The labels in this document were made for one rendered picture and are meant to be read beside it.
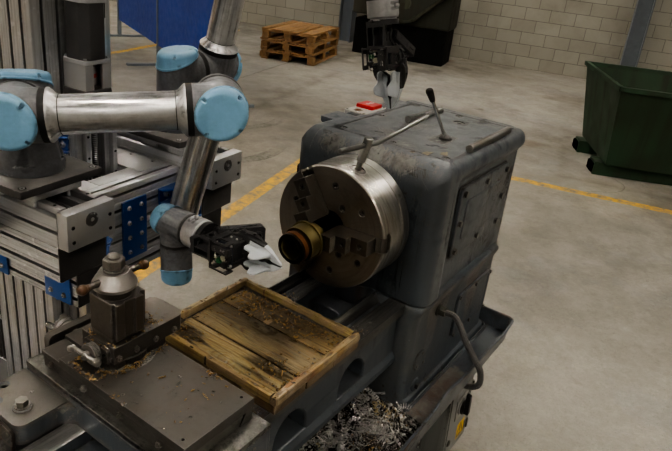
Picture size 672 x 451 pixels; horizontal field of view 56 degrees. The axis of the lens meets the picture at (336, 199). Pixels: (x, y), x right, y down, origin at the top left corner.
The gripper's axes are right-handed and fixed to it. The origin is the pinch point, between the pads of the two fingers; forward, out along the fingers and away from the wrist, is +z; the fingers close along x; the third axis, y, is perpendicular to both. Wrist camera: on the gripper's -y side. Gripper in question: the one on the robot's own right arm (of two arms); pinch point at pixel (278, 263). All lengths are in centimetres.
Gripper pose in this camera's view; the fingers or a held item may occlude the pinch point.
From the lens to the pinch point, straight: 135.3
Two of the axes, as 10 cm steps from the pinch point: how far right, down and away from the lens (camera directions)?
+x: 0.9, -9.2, -3.9
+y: -5.7, 2.7, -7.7
